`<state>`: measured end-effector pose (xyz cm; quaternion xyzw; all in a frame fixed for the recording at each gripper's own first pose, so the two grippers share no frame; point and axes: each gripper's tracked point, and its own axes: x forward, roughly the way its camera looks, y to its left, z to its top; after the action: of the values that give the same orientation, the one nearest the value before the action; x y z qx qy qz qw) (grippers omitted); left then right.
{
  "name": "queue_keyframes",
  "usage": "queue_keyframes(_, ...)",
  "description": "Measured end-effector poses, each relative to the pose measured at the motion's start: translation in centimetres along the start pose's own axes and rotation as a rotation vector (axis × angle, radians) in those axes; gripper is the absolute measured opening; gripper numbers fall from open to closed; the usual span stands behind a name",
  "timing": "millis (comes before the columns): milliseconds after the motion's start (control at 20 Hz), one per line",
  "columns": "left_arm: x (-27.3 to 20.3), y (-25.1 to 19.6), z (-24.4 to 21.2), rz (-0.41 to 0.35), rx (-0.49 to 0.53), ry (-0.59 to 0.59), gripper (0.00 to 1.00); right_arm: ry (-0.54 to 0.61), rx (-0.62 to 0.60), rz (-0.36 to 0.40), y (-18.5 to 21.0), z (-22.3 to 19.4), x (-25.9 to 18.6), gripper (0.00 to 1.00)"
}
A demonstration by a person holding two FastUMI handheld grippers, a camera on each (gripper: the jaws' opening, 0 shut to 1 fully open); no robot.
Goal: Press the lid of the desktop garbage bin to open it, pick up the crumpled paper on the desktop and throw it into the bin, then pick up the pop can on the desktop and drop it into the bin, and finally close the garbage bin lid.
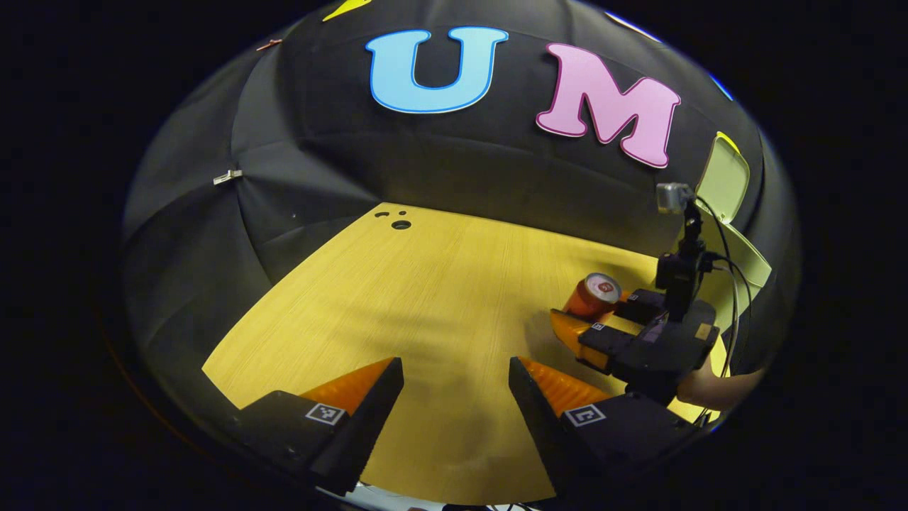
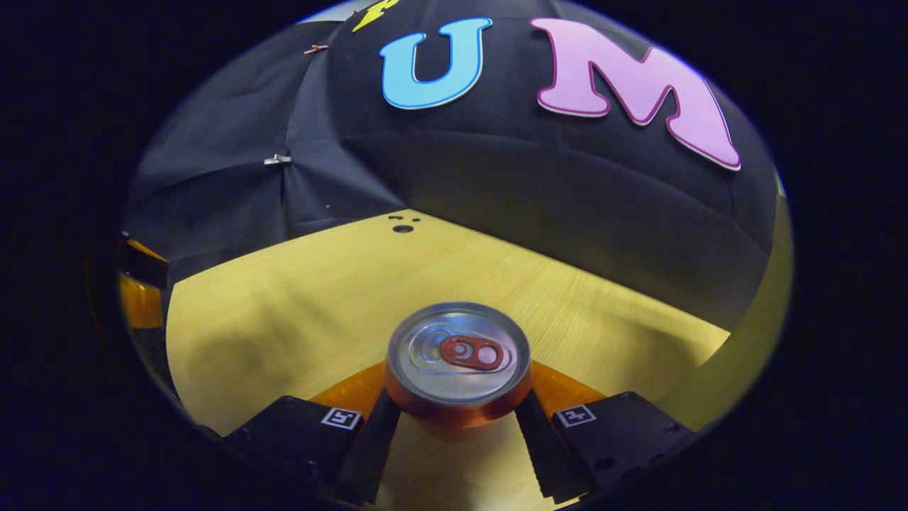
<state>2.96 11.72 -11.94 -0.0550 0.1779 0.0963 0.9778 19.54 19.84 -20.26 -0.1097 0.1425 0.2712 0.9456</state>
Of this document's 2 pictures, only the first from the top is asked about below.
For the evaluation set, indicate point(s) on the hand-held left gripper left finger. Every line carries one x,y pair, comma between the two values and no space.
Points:
362,433

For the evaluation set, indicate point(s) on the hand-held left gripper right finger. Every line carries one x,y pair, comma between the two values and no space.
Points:
543,433

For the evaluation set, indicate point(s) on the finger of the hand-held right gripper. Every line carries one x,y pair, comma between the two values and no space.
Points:
603,344
642,305

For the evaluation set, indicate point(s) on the orange pop can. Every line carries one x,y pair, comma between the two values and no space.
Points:
589,298

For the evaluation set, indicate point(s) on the pale green desktop garbage bin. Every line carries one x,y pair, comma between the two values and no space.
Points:
723,177

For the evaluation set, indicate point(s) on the wooden desktop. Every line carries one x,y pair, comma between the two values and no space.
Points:
425,298

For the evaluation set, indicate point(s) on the black backdrop cloth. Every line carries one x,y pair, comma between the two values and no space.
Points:
355,156

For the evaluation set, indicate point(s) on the silver cloth clip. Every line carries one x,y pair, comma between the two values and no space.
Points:
227,177

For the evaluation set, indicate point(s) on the red cloth clip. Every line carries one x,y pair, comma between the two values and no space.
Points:
269,45

